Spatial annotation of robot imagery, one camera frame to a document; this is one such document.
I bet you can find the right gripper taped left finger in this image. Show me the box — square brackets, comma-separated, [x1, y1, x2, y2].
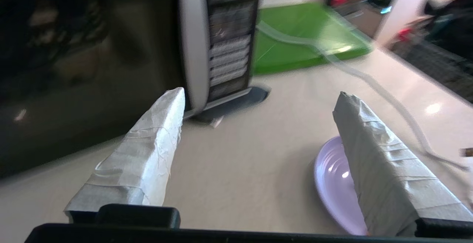
[64, 87, 186, 223]

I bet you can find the dark pad under microwave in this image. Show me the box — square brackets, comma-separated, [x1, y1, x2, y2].
[192, 86, 270, 123]

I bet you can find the light purple plate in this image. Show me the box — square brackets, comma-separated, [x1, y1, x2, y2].
[313, 136, 370, 236]

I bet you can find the white power cable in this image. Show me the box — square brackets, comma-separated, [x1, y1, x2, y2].
[257, 21, 470, 171]

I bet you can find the black glass microwave door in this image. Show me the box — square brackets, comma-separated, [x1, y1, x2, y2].
[0, 0, 212, 179]

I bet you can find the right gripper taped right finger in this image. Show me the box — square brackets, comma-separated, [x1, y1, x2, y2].
[332, 91, 473, 238]

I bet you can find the green cutting board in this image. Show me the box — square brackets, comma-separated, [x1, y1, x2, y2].
[253, 2, 374, 75]

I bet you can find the black wire basket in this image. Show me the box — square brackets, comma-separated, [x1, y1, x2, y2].
[392, 32, 473, 103]

